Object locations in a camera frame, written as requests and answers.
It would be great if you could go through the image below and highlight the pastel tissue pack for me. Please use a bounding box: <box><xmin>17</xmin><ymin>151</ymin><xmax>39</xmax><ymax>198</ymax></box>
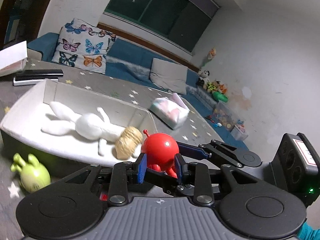
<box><xmin>149</xmin><ymin>93</ymin><xmax>190</xmax><ymax>130</ymax></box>

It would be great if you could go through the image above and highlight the clear toy bin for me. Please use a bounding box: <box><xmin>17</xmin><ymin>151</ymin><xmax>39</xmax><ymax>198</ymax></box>
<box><xmin>213</xmin><ymin>101</ymin><xmax>248</xmax><ymax>141</ymax></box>

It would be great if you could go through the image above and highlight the stuffed toys pile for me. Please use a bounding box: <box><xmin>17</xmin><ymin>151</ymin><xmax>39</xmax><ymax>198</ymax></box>
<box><xmin>195</xmin><ymin>47</ymin><xmax>229</xmax><ymax>104</ymax></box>

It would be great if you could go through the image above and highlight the black white storage box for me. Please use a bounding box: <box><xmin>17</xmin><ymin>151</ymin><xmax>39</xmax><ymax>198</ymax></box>
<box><xmin>1</xmin><ymin>80</ymin><xmax>157</xmax><ymax>175</ymax></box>

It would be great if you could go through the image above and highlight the butterfly print pillow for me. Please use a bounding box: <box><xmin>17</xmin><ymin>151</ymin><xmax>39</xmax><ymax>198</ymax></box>
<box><xmin>52</xmin><ymin>18</ymin><xmax>117</xmax><ymax>74</ymax></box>

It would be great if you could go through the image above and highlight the green alien toy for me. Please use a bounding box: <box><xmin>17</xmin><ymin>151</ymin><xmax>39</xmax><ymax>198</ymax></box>
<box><xmin>10</xmin><ymin>153</ymin><xmax>51</xmax><ymax>193</ymax></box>

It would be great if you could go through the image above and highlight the red round toy figure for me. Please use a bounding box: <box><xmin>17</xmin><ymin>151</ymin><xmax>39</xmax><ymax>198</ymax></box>
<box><xmin>140</xmin><ymin>129</ymin><xmax>179</xmax><ymax>178</ymax></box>

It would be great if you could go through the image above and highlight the black white flat box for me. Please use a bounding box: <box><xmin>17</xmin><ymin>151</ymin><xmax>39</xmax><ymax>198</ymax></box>
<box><xmin>12</xmin><ymin>69</ymin><xmax>64</xmax><ymax>86</ymax></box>

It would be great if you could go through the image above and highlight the blue sofa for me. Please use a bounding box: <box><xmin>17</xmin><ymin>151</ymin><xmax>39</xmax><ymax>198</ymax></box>
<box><xmin>26</xmin><ymin>31</ymin><xmax>249</xmax><ymax>151</ymax></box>

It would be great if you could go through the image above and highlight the dark window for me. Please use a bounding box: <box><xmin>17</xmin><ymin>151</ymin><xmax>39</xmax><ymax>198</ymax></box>
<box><xmin>105</xmin><ymin>0</ymin><xmax>220</xmax><ymax>51</ymax></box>

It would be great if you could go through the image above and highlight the grey cushion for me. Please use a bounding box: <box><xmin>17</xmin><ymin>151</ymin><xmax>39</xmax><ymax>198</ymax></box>
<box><xmin>150</xmin><ymin>58</ymin><xmax>188</xmax><ymax>95</ymax></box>

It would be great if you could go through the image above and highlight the white plush rabbit doll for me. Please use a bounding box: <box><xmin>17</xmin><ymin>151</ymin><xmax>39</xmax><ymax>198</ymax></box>
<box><xmin>41</xmin><ymin>100</ymin><xmax>136</xmax><ymax>157</ymax></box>

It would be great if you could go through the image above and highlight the tan peanut toy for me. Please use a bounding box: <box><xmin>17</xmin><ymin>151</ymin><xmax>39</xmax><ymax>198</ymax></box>
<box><xmin>115</xmin><ymin>126</ymin><xmax>143</xmax><ymax>160</ymax></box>

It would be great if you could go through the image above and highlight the white tissue box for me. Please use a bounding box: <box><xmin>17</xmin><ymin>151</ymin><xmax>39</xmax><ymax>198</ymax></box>
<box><xmin>0</xmin><ymin>41</ymin><xmax>28</xmax><ymax>77</ymax></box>

